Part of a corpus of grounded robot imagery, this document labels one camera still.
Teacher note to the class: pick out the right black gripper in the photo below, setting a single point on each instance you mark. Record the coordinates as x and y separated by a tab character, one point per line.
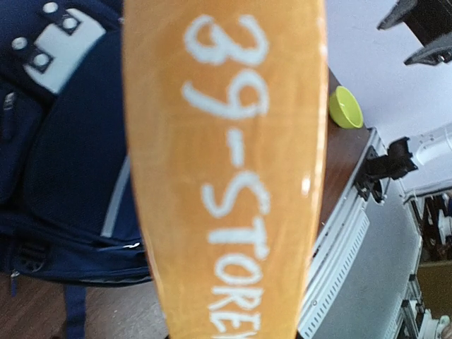
430	22

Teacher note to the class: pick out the orange 39-Storey Treehouse book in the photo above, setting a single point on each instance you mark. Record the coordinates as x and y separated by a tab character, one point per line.
226	124

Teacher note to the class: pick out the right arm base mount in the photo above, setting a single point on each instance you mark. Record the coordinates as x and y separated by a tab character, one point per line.
394	165

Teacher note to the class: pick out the navy blue student backpack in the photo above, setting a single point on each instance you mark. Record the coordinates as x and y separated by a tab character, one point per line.
67	208

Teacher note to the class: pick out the lime green bowl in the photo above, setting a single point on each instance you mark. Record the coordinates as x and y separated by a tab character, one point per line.
344	109

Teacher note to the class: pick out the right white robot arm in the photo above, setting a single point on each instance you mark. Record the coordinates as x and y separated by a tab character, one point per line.
410	72

